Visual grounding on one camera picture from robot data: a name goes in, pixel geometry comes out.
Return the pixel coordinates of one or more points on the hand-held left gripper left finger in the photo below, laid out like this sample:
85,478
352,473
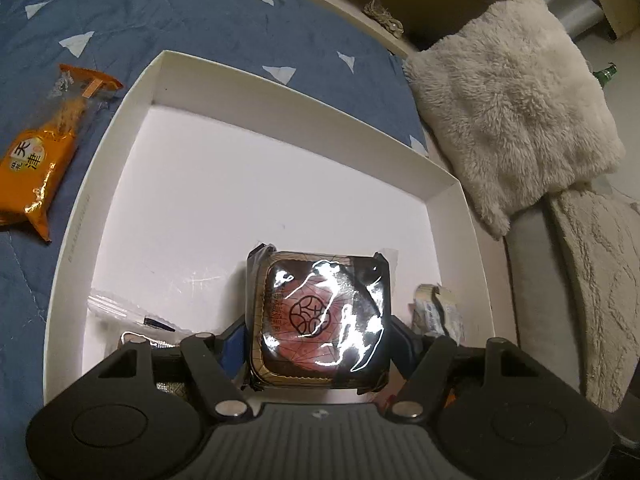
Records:
235,355

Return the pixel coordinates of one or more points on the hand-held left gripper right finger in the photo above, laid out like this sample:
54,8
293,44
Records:
402,352

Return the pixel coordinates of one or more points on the white grey snack packet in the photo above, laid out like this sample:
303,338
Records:
440,310

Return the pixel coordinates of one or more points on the black packaged mooncake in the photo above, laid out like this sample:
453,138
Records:
320,310

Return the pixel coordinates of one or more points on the silver pastry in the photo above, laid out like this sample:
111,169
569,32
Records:
125,310

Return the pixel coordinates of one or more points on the white cardboard box tray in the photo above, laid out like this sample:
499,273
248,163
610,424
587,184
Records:
250,200

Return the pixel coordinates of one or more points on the small orange snack packet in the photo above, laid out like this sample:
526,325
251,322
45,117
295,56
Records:
40,160

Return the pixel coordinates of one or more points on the grey cushion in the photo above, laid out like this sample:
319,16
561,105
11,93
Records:
535,300

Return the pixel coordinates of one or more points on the beige knitted cushion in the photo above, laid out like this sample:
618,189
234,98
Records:
605,300

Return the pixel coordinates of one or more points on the white fluffy pillow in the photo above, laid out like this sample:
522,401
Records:
510,105

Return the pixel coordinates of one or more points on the small shell ornament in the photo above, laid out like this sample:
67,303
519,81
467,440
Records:
382,17

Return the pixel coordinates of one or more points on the green beer bottle white label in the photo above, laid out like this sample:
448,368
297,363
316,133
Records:
606,74

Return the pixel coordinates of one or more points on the blue quilt with white triangles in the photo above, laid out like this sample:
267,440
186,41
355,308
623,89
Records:
150,20

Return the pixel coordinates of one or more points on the wooden shelf unit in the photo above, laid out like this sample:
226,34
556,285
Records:
425,5

